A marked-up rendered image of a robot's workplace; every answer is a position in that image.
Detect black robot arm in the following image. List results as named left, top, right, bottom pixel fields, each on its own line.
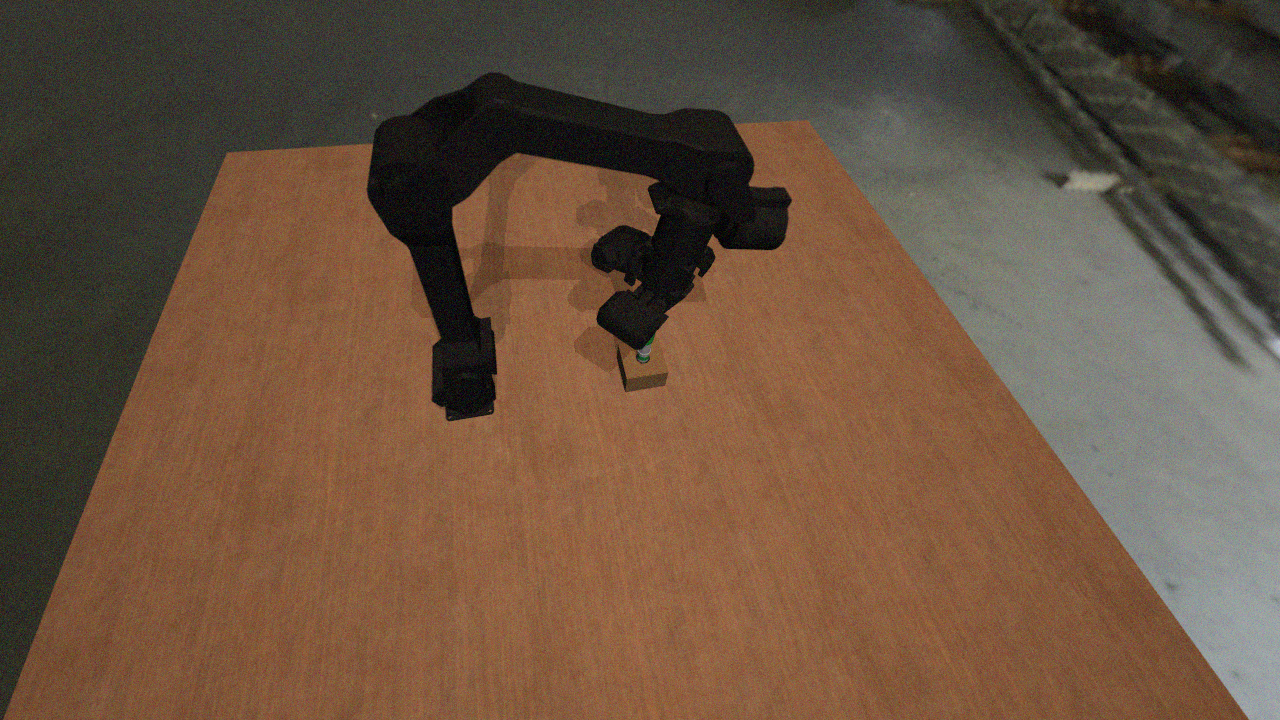
left=367, top=73, right=794, bottom=421

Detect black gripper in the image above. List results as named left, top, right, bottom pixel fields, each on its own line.
left=596, top=232, right=716, bottom=350

